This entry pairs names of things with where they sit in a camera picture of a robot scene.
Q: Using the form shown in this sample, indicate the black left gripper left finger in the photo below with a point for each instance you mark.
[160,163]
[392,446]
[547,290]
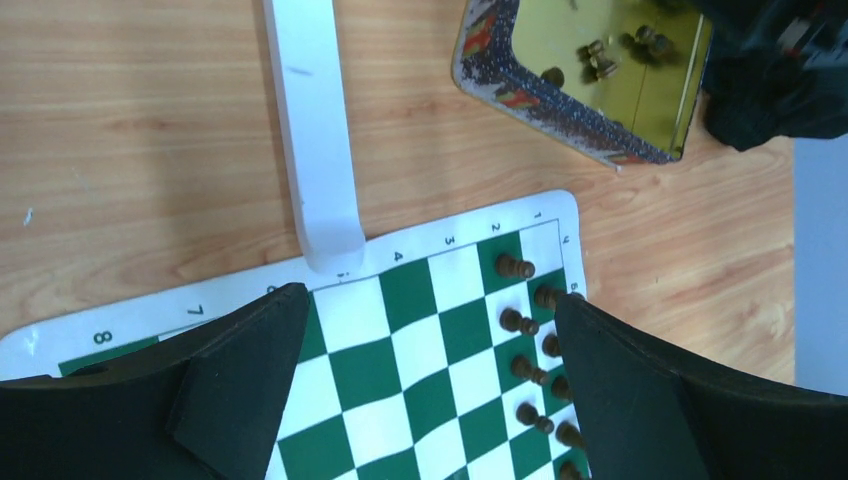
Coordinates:
[205,404]

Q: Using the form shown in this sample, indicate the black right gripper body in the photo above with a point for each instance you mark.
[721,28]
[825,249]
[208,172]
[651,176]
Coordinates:
[811,34]

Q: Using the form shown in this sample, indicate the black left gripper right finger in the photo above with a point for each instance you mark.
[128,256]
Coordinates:
[649,409]

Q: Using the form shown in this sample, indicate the dark brown chess piece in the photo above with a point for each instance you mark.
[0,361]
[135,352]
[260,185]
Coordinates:
[560,389]
[569,435]
[569,471]
[550,346]

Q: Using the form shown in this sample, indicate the dark brown chess pawn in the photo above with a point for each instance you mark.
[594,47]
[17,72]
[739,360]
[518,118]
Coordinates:
[521,367]
[528,415]
[508,266]
[514,321]

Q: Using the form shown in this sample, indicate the dark brown chess knight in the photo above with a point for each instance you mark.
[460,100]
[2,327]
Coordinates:
[547,296]

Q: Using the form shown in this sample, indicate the green white chess board mat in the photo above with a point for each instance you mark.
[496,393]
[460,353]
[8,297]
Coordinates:
[404,371]

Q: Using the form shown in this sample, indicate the black cloth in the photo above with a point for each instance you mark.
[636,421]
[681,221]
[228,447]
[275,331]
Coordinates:
[757,97]

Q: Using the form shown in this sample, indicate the decorated gold tin box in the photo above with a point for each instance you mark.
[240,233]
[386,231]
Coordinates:
[616,80]

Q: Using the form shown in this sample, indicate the white stand base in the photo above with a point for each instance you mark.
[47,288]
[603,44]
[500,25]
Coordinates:
[310,97]

